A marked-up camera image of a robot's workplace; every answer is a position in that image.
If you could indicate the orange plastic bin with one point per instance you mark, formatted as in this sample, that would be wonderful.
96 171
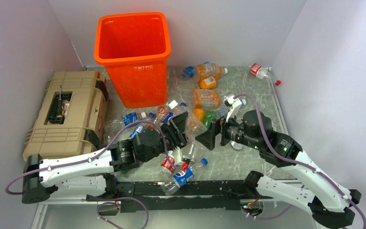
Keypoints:
134 48

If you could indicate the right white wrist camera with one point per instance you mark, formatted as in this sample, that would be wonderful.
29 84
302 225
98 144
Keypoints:
234 105

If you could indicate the black base frame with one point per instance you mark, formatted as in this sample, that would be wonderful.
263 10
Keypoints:
227 194

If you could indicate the pepsi bottle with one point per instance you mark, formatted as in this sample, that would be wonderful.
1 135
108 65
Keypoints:
183 177
179 109

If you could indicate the red cap clear bottle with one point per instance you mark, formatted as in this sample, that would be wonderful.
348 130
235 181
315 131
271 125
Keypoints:
161 113

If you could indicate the orange soda bottle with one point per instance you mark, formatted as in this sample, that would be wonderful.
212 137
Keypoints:
199 113

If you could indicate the clear bottle white cap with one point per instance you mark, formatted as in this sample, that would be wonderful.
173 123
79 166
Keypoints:
194 127

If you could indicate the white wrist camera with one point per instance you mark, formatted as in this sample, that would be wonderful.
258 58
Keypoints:
234 105
173 104

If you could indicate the pepsi bottle front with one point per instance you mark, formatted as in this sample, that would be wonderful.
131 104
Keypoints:
183 177

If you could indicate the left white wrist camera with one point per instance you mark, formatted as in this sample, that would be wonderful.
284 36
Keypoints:
173 104

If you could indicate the blue crushed bottle far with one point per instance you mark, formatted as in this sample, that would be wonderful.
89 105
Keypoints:
187 72

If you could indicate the green plastic bottle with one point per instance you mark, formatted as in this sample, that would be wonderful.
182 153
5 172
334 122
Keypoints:
209 116

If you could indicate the adjustable wrench red handle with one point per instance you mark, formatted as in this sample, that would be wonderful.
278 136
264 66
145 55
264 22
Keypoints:
236 145

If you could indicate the large orange juice bottle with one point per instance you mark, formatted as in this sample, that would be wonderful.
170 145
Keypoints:
206 70

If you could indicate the red label bottle far corner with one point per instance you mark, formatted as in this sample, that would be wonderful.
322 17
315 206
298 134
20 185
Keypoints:
263 73

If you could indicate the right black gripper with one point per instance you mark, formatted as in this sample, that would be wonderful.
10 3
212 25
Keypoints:
208 137

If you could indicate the blue label bottle white cap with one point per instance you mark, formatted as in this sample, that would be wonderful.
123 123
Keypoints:
124 120

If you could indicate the wide orange label bottle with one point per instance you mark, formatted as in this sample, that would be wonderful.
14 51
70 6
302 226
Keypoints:
206 99

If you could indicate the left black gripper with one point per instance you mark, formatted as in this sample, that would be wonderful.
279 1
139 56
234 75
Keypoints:
178 142

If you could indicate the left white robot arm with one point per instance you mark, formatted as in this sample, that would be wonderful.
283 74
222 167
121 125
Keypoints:
43 176

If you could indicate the small orange bottle far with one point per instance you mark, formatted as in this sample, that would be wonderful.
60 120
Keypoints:
207 83

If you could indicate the tan tool case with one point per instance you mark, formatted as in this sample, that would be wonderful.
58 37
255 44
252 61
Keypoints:
71 118

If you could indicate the blue label water bottle middle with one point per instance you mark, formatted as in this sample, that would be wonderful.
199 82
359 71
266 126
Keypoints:
142 126

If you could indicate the pepsi bottle centre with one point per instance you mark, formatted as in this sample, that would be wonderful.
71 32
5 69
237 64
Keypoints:
179 109

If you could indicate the red label cola bottle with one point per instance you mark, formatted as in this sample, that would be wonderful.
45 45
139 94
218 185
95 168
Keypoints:
166 168

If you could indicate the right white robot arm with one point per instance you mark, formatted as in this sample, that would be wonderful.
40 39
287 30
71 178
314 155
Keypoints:
329 204

